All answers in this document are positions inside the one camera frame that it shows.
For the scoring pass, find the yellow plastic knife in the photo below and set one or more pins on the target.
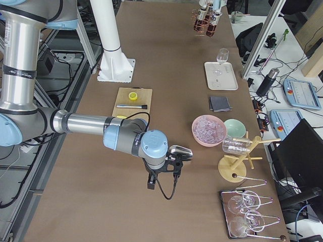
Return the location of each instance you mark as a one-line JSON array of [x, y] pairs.
[[121, 116]]

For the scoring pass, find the wooden cup tree stand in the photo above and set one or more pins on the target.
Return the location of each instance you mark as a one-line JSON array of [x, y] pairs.
[[232, 168]]

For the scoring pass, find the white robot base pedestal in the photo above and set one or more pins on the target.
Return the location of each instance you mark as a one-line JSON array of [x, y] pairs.
[[114, 66]]

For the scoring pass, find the bamboo cutting board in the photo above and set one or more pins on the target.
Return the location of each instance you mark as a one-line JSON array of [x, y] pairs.
[[144, 97]]

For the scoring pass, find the copper wire bottle basket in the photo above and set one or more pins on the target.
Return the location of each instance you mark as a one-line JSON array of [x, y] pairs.
[[204, 24]]

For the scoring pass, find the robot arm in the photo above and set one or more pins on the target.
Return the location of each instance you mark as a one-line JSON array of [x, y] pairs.
[[22, 120]]

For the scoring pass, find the pink bowl of ice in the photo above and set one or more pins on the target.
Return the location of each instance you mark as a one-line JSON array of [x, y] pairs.
[[208, 130]]

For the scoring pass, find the half lemon slice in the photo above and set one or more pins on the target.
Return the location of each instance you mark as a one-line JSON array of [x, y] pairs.
[[133, 96]]

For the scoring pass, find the black tray with glasses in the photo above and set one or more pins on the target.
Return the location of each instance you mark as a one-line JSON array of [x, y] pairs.
[[242, 216]]

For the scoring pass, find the blue teach pendant far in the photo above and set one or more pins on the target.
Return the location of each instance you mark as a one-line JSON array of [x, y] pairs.
[[301, 94]]

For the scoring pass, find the clear wine glass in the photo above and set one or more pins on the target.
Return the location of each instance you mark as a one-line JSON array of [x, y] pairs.
[[222, 56]]

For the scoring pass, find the black monitor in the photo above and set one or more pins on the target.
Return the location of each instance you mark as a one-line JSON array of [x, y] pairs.
[[299, 156]]

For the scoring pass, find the tea bottle in basket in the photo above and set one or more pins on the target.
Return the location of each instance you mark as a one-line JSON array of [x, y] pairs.
[[199, 19]]

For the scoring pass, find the steel ice scoop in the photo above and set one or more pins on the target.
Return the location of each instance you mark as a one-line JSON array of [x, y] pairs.
[[185, 154]]

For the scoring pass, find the tea bottle white cap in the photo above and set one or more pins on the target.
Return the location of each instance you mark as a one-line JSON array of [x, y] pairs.
[[214, 19]]

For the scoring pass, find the blue teach pendant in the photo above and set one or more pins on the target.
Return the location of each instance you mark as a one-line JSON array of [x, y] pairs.
[[284, 121], [301, 94]]

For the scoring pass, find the tea bottle at edge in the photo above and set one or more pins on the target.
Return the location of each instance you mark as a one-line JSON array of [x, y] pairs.
[[209, 10]]

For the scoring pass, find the blue teach pendant near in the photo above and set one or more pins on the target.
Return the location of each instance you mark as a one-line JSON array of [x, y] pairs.
[[284, 121]]

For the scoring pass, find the clear glass jar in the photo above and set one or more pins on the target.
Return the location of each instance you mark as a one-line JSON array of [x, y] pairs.
[[233, 145]]

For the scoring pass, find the green empty bowl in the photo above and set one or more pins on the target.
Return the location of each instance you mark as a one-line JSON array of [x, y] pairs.
[[235, 128]]

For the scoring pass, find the steel muddler black tip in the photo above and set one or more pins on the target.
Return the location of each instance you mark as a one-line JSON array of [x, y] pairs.
[[144, 106]]

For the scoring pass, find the black thermos bottle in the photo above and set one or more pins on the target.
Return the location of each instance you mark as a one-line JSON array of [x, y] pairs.
[[267, 82]]

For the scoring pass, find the cream serving tray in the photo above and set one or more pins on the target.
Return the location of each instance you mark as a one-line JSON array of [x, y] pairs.
[[220, 77]]

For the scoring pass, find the grey folded cloth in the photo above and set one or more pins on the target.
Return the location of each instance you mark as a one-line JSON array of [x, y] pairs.
[[219, 103]]

